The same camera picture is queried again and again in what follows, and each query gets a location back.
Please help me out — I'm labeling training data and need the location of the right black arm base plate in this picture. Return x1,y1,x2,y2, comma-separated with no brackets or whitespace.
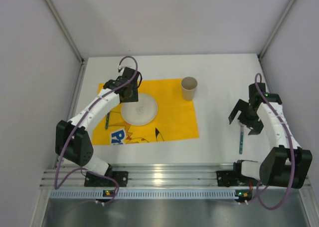
216,171,258,187

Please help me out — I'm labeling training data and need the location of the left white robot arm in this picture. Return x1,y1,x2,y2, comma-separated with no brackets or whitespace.
55,67,142,176

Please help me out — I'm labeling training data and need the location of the yellow printed cloth placemat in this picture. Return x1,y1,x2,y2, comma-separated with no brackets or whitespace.
92,79,199,145

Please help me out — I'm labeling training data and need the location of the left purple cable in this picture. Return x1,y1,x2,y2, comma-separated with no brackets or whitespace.
54,56,139,203

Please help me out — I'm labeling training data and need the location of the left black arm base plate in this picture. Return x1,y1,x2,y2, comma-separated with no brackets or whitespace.
84,169,129,187

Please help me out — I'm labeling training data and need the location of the left aluminium corner post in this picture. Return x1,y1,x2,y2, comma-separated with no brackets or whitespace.
43,0,84,63

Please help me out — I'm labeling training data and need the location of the cream round plate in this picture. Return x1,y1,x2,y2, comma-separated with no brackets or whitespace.
121,93,158,126

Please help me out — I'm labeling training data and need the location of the fork with green handle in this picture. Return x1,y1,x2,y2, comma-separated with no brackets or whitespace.
105,112,110,130

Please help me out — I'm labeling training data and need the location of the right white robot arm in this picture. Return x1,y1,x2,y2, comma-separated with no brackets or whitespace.
228,82,313,189

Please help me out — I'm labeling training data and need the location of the perforated metal cable strip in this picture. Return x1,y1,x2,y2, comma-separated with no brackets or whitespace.
49,189,302,200

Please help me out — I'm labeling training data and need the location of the aluminium corner post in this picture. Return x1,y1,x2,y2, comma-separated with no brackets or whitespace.
43,0,84,63
257,0,298,61

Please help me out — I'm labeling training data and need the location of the right aluminium corner post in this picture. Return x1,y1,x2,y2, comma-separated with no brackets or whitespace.
257,0,298,61

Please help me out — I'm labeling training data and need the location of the aluminium front rail frame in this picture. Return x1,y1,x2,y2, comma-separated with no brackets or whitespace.
40,164,233,189

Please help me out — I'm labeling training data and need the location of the beige paper cup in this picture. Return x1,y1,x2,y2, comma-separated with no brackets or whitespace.
181,77,198,101

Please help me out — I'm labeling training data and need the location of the spoon with green handle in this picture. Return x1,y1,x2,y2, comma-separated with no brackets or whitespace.
239,122,244,155

